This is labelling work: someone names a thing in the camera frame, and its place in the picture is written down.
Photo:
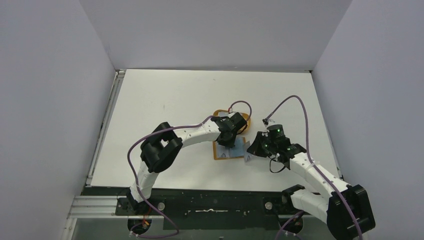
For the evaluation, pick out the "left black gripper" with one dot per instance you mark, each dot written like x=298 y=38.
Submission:
x=229 y=144

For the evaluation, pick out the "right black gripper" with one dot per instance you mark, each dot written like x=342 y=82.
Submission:
x=260 y=146

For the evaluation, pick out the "silver VIP credit card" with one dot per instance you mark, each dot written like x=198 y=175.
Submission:
x=221 y=152

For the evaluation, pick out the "orange leather card holder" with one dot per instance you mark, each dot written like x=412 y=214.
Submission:
x=236 y=152

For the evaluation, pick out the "orange plastic tray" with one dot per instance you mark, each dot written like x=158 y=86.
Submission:
x=224 y=113

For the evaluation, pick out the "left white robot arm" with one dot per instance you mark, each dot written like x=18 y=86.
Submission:
x=157 y=151

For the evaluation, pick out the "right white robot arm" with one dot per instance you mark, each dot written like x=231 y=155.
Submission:
x=345 y=209

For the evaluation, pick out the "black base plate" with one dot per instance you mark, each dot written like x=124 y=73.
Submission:
x=207 y=209

